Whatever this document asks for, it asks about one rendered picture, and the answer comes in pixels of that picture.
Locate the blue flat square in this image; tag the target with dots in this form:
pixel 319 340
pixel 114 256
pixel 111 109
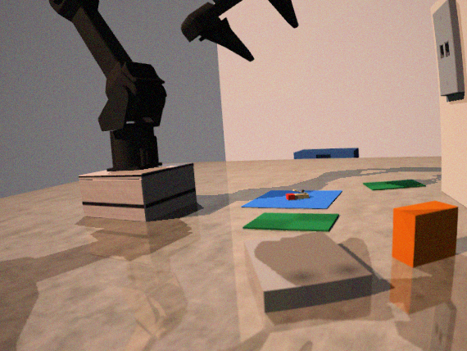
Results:
pixel 277 199

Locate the green flat rectangular pad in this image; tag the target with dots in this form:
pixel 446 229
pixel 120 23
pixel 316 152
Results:
pixel 293 221

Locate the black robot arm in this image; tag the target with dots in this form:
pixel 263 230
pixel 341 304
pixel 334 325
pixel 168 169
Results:
pixel 134 91

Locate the dark green flat square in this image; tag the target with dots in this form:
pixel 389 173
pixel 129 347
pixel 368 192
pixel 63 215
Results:
pixel 397 184

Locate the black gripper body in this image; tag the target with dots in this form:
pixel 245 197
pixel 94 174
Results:
pixel 201 20

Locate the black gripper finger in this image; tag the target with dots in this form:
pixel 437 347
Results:
pixel 221 34
pixel 285 9

